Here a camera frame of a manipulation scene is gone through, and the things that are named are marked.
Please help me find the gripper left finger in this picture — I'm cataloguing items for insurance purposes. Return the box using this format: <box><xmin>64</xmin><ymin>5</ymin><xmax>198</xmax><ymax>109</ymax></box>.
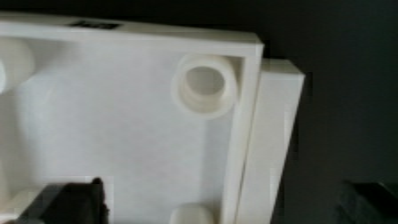
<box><xmin>16</xmin><ymin>177</ymin><xmax>111</xmax><ymax>224</ymax></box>

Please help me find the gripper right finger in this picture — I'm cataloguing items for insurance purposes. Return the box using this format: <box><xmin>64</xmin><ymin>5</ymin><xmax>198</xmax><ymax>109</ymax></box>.
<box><xmin>336</xmin><ymin>181</ymin><xmax>398</xmax><ymax>224</ymax></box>

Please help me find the white square table top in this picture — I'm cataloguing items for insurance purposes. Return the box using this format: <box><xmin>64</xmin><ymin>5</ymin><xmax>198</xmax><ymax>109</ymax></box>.
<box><xmin>0</xmin><ymin>12</ymin><xmax>263</xmax><ymax>224</ymax></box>

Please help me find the white table leg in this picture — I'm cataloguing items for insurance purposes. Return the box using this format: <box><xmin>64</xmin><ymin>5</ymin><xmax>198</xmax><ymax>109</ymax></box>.
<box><xmin>169</xmin><ymin>203</ymin><xmax>219</xmax><ymax>224</ymax></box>

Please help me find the white L-shaped obstacle fence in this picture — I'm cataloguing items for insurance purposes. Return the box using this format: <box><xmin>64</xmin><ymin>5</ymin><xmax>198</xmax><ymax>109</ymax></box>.
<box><xmin>235</xmin><ymin>59</ymin><xmax>306</xmax><ymax>224</ymax></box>

